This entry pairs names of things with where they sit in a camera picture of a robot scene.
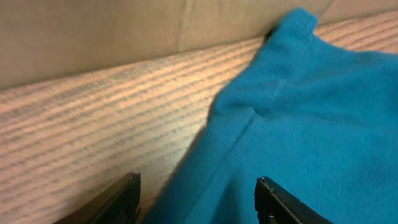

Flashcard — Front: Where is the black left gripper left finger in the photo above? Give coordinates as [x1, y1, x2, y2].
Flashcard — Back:
[54, 172, 141, 224]

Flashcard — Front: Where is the dark blue polo shirt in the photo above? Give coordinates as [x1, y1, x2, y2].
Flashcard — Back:
[144, 8, 397, 223]

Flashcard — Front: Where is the brown cardboard box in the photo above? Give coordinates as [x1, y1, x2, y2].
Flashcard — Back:
[1, 0, 397, 88]

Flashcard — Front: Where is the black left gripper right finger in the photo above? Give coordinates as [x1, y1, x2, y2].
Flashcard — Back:
[254, 177, 331, 224]

